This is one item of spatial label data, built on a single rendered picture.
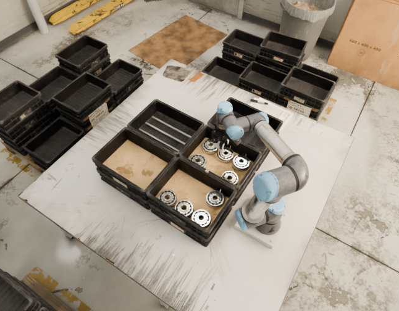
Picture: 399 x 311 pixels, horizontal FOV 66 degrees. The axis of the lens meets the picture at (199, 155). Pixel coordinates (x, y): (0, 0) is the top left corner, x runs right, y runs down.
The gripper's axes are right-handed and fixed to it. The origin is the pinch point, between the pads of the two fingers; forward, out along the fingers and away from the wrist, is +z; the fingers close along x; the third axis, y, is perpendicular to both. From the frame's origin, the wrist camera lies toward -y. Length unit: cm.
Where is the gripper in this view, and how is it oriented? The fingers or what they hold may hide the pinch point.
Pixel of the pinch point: (224, 147)
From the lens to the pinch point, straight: 181.1
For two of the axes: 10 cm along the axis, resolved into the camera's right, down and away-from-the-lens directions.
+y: -8.3, -4.6, 3.1
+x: -5.5, 7.0, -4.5
